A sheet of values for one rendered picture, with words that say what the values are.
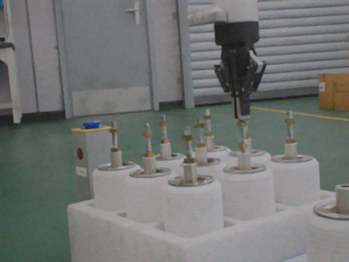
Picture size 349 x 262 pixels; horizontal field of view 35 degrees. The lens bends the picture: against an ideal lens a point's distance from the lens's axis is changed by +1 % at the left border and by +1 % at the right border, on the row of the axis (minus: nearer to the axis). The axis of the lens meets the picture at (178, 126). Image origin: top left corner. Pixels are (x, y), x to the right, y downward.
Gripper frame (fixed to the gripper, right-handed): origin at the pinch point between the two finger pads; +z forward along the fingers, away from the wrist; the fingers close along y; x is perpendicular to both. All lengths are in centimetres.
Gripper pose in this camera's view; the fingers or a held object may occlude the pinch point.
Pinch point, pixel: (240, 107)
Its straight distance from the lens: 95.0
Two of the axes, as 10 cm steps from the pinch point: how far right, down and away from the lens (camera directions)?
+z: 0.7, 9.9, 1.0
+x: -8.8, 1.1, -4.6
